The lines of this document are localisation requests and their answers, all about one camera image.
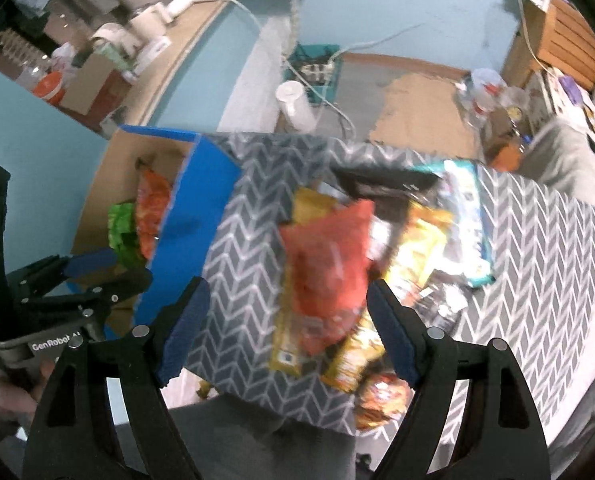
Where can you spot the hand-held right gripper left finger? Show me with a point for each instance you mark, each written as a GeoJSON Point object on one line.
{"type": "Point", "coordinates": [187, 330]}

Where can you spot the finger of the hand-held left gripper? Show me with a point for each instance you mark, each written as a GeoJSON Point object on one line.
{"type": "Point", "coordinates": [90, 261]}
{"type": "Point", "coordinates": [112, 290]}

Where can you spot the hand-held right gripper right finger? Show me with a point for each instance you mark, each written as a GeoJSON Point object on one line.
{"type": "Point", "coordinates": [395, 330]}

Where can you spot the red snack bag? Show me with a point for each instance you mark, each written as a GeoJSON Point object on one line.
{"type": "Point", "coordinates": [327, 270]}

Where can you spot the blue cardboard box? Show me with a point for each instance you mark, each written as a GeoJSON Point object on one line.
{"type": "Point", "coordinates": [197, 195]}

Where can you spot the teal snack packet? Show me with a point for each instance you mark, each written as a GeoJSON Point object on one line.
{"type": "Point", "coordinates": [465, 220]}

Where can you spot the person's left hand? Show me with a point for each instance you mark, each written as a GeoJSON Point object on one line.
{"type": "Point", "coordinates": [5, 405]}

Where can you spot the green snack bag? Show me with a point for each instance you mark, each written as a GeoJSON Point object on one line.
{"type": "Point", "coordinates": [122, 230]}

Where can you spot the small dark silver packet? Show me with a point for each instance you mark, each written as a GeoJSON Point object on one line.
{"type": "Point", "coordinates": [440, 305]}

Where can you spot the orange printed snack bag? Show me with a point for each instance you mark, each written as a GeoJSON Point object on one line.
{"type": "Point", "coordinates": [377, 400]}

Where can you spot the long golden snack packet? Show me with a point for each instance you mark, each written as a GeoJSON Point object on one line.
{"type": "Point", "coordinates": [422, 240]}

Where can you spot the black snack packet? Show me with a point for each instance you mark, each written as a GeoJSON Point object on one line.
{"type": "Point", "coordinates": [377, 182]}

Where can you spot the grey chevron cloth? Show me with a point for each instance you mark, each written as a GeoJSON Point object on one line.
{"type": "Point", "coordinates": [527, 260]}

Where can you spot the orange lidded container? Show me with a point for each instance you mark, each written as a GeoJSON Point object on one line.
{"type": "Point", "coordinates": [47, 89]}

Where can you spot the brown cardboard box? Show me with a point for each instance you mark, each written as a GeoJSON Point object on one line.
{"type": "Point", "coordinates": [85, 85]}

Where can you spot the orange drink bottle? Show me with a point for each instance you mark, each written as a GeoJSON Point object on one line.
{"type": "Point", "coordinates": [510, 157]}

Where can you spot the brown cardboard sheet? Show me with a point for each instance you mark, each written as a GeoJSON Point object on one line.
{"type": "Point", "coordinates": [422, 115]}

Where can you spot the wooden shelf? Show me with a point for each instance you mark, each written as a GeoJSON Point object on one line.
{"type": "Point", "coordinates": [177, 55]}

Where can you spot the grey duvet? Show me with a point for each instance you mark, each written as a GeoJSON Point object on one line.
{"type": "Point", "coordinates": [562, 160]}

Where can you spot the white paper roll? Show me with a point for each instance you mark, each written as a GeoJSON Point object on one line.
{"type": "Point", "coordinates": [147, 22]}

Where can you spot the white electric kettle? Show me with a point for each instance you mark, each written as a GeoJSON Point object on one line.
{"type": "Point", "coordinates": [295, 105]}

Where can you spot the teal plastic basket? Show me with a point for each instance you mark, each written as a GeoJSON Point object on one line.
{"type": "Point", "coordinates": [327, 90]}

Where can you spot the white handheld appliance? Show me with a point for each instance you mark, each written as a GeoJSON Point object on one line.
{"type": "Point", "coordinates": [187, 2]}

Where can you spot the wooden headboard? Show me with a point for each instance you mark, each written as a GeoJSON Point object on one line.
{"type": "Point", "coordinates": [572, 35]}

